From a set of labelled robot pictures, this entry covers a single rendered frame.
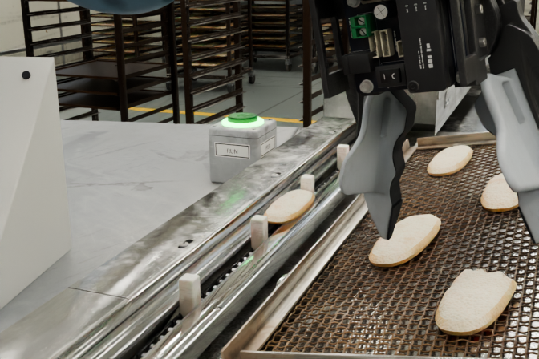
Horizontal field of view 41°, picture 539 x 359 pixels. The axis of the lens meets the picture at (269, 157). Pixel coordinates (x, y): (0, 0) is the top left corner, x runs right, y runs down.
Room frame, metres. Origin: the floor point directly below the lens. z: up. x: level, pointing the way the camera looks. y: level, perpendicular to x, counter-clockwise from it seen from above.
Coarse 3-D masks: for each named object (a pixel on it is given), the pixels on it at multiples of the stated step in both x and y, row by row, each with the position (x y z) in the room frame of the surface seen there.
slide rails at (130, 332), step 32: (320, 160) 0.90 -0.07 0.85; (320, 192) 0.77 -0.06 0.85; (288, 224) 0.68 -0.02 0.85; (224, 256) 0.60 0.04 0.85; (256, 256) 0.60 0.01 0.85; (224, 288) 0.53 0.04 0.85; (128, 320) 0.48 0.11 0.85; (160, 320) 0.49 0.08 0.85; (192, 320) 0.48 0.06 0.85; (96, 352) 0.44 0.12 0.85; (160, 352) 0.44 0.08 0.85
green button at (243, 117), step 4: (244, 112) 0.95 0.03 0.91; (228, 116) 0.93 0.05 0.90; (232, 116) 0.92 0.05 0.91; (236, 116) 0.92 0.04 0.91; (240, 116) 0.92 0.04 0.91; (244, 116) 0.92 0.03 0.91; (248, 116) 0.92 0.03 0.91; (252, 116) 0.92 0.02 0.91; (256, 116) 0.93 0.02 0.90; (228, 120) 0.92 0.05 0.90; (232, 120) 0.92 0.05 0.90; (236, 120) 0.91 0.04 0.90; (240, 120) 0.91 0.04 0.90; (244, 120) 0.91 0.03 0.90; (248, 120) 0.91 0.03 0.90; (252, 120) 0.92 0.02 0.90; (256, 120) 0.92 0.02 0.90
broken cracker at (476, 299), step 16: (464, 272) 0.41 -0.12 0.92; (480, 272) 0.41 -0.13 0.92; (496, 272) 0.40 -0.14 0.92; (448, 288) 0.40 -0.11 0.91; (464, 288) 0.39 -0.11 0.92; (480, 288) 0.39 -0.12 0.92; (496, 288) 0.38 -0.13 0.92; (512, 288) 0.39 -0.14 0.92; (448, 304) 0.37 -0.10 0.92; (464, 304) 0.37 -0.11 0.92; (480, 304) 0.37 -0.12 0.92; (496, 304) 0.37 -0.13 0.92; (448, 320) 0.36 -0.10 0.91; (464, 320) 0.36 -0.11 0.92; (480, 320) 0.36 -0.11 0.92
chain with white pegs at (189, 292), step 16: (304, 176) 0.77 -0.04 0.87; (256, 224) 0.64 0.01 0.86; (256, 240) 0.64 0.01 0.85; (240, 256) 0.62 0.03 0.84; (224, 272) 0.59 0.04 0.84; (192, 288) 0.51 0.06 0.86; (208, 288) 0.55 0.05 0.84; (192, 304) 0.51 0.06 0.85; (176, 320) 0.50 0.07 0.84; (160, 336) 0.48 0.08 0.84; (144, 352) 0.46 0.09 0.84
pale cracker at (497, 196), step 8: (496, 176) 0.61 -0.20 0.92; (488, 184) 0.60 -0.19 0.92; (496, 184) 0.59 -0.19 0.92; (504, 184) 0.58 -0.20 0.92; (488, 192) 0.57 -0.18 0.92; (496, 192) 0.56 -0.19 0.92; (504, 192) 0.56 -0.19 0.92; (512, 192) 0.56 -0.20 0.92; (480, 200) 0.57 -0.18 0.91; (488, 200) 0.56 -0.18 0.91; (496, 200) 0.55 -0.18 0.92; (504, 200) 0.55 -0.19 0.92; (512, 200) 0.55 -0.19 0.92; (488, 208) 0.55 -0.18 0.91; (496, 208) 0.54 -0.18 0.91; (504, 208) 0.54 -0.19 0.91; (512, 208) 0.54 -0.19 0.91
